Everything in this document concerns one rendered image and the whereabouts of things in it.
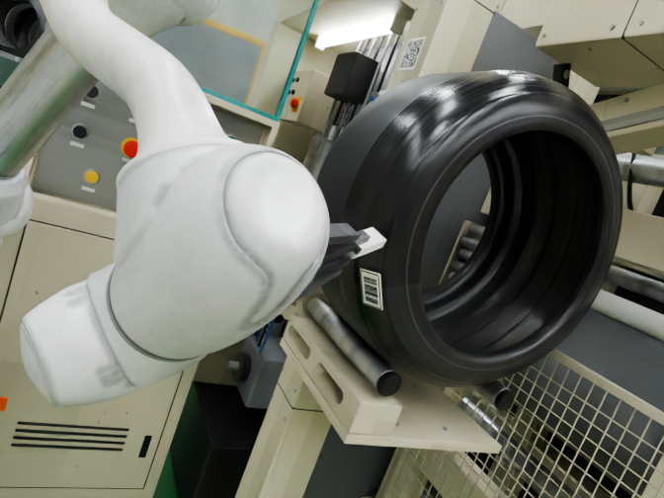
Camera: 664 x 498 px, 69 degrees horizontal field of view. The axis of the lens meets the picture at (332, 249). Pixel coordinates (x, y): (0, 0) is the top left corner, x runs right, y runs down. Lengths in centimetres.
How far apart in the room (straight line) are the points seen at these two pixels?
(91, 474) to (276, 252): 146
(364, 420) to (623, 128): 83
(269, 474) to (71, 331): 101
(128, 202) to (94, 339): 12
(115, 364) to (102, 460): 125
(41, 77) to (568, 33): 105
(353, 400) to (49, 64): 72
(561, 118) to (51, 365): 76
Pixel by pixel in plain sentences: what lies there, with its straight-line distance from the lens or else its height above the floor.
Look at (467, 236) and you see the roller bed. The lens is 144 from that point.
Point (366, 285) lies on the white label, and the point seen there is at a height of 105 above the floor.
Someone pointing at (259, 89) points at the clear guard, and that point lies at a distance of 138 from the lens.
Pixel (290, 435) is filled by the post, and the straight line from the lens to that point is 130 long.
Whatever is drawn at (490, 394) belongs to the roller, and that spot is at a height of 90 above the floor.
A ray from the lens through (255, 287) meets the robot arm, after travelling 27.
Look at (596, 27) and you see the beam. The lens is 124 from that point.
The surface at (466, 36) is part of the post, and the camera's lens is 122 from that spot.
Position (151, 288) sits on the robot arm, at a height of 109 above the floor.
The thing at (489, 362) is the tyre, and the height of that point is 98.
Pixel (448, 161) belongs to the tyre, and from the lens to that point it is 73.
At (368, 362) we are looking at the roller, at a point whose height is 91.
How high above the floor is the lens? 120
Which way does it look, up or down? 9 degrees down
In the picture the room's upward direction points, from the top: 20 degrees clockwise
